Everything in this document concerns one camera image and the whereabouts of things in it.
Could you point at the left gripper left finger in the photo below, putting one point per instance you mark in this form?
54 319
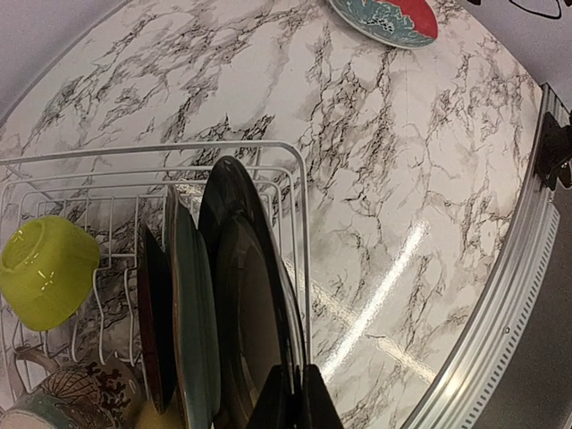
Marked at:
275 408

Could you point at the front aluminium rail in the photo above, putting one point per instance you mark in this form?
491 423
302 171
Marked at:
473 370

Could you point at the green patterned tall mug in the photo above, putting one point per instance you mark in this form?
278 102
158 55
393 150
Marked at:
84 394

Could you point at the white wire dish rack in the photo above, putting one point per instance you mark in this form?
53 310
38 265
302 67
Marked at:
109 192

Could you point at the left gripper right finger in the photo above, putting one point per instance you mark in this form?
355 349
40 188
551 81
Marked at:
318 411

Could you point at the lime green bowl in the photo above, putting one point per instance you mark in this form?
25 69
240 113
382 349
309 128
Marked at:
47 269

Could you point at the black rimmed beige plate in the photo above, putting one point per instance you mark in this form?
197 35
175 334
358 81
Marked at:
258 323

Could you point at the light green flower plate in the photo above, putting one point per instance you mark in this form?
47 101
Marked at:
193 316

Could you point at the red teal floral plate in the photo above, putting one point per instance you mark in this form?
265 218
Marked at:
403 24

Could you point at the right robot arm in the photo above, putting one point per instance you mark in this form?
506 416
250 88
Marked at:
550 10

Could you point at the yellow mug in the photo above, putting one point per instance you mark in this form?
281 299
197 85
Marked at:
149 418

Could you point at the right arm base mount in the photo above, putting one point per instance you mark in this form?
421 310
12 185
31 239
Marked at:
553 162

